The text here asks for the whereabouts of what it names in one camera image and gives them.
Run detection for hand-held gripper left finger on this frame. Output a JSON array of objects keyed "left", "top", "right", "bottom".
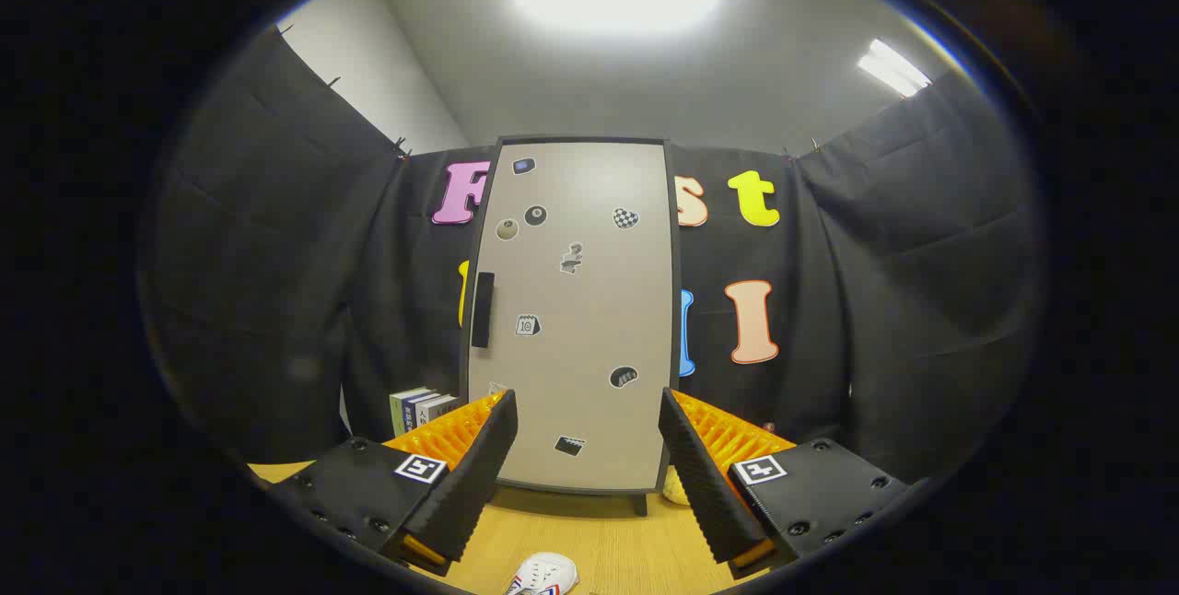
[{"left": 265, "top": 390, "right": 519, "bottom": 578}]

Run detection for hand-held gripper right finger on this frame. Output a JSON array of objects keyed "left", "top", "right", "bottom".
[{"left": 658, "top": 387, "right": 913, "bottom": 579}]

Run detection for black door handle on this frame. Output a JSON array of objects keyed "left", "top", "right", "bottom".
[{"left": 471, "top": 271, "right": 496, "bottom": 349}]

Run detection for blue spine book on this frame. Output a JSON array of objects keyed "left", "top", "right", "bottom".
[{"left": 402, "top": 391, "right": 438, "bottom": 430}]

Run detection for small ceiling lamp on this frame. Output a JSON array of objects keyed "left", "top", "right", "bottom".
[{"left": 857, "top": 38, "right": 933, "bottom": 99}]

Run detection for white shoe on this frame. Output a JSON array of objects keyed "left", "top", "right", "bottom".
[{"left": 504, "top": 552, "right": 579, "bottom": 595}]

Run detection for dark grey shoe cabinet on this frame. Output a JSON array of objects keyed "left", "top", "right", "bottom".
[{"left": 458, "top": 136, "right": 684, "bottom": 518}]

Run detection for black backdrop cloth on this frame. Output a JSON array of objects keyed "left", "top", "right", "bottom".
[{"left": 147, "top": 24, "right": 1046, "bottom": 485}]

